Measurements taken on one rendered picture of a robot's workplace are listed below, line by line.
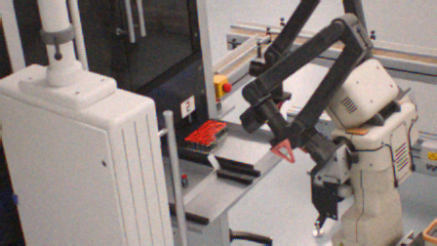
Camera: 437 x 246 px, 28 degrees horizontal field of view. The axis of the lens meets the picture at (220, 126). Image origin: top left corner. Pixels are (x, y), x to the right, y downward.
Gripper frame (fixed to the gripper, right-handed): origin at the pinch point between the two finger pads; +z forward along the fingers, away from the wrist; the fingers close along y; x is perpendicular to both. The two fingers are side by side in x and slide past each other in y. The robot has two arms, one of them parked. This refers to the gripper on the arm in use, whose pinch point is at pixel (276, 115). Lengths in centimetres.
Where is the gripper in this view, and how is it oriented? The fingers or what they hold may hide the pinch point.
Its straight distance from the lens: 332.7
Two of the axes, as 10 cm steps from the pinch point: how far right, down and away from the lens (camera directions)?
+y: -8.4, -2.1, 5.1
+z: 0.6, 8.8, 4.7
